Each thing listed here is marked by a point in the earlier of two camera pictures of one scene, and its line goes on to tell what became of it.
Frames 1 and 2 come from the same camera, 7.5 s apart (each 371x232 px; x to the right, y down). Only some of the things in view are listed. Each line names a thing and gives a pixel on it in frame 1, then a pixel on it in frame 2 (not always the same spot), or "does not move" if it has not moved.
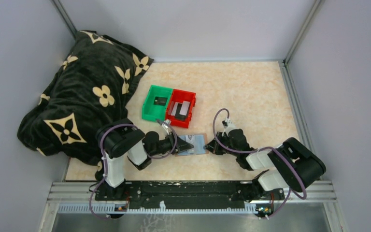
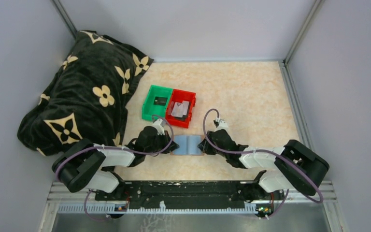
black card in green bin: [160, 101] does not move
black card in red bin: [180, 117] does not move
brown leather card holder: [198, 140] does not move
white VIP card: [197, 140] -> [177, 110]
